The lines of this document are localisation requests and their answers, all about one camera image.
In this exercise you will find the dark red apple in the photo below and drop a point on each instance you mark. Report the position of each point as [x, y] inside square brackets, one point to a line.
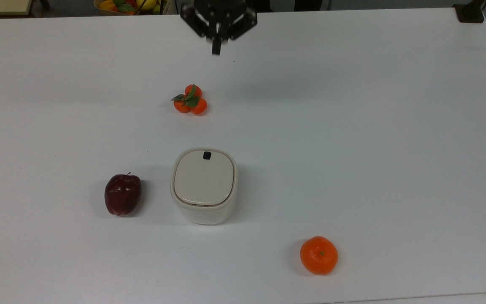
[121, 195]

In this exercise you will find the light wooden board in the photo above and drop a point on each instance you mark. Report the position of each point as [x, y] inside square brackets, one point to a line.
[0, 6]

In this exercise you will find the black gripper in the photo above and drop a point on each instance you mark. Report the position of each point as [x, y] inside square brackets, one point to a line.
[219, 9]

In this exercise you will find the white plastic garbage bin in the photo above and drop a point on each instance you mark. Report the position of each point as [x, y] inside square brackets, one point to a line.
[203, 181]

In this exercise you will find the basket of mixed fruit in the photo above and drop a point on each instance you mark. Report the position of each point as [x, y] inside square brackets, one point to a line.
[131, 6]

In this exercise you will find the black table clamp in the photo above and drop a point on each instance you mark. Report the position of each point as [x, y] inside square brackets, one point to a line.
[470, 12]

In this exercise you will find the large orange mandarin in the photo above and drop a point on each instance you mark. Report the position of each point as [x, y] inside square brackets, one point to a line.
[319, 256]

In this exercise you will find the small mandarin cluster with leaves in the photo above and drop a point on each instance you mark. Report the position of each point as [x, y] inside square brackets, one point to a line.
[190, 102]

